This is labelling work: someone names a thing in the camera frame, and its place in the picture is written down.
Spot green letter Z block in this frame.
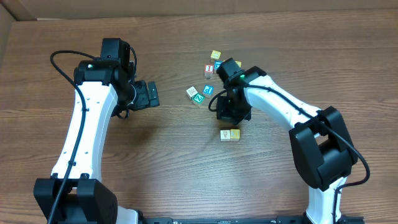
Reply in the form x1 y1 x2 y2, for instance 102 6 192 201
192 93 205 106

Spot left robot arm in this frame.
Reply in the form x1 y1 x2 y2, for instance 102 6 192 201
34 38 160 223

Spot white letter W block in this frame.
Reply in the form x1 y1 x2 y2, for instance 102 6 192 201
186 86 198 100

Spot blue letter P block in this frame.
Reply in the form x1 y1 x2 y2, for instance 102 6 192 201
202 85 214 98

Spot yellow letter K block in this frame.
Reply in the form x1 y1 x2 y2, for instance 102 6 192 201
230 129 240 141

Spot white ice cream block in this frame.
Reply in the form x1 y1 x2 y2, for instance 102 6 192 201
220 129 231 142

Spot red letter I block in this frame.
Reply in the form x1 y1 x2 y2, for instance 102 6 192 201
204 65 214 78

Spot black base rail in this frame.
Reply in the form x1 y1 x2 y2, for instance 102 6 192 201
138 215 365 224

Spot blue picture block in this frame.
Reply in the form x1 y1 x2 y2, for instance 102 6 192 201
214 60 222 73

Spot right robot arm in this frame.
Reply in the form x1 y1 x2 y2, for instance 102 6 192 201
215 58 358 223

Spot yellow block far top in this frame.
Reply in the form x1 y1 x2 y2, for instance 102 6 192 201
210 50 221 62

